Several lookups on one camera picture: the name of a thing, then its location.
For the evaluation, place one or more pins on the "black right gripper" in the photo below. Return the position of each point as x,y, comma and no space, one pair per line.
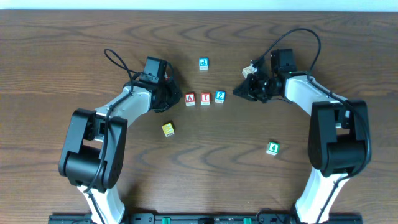
252,87

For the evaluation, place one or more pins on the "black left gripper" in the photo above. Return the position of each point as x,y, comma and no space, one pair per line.
171,94

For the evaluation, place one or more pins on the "red letter A block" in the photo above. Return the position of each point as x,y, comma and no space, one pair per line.
190,99

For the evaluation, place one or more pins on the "blue number 2 block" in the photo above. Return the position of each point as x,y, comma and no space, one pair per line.
220,97

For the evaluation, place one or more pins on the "red letter I block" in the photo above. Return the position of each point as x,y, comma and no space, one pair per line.
205,99

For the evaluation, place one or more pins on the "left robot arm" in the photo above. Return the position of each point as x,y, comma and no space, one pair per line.
93,151

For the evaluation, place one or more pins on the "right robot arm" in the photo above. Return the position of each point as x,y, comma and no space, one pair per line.
339,145

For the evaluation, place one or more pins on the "white block red print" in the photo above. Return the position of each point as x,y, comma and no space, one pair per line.
248,70

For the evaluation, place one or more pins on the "yellow wooden block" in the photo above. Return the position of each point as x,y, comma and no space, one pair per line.
168,129

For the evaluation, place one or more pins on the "blue letter P block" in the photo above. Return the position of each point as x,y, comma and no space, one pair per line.
203,64

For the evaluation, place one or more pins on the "green number 4 block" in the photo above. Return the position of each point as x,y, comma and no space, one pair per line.
273,148

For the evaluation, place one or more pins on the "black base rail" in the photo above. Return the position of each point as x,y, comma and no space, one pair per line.
266,217

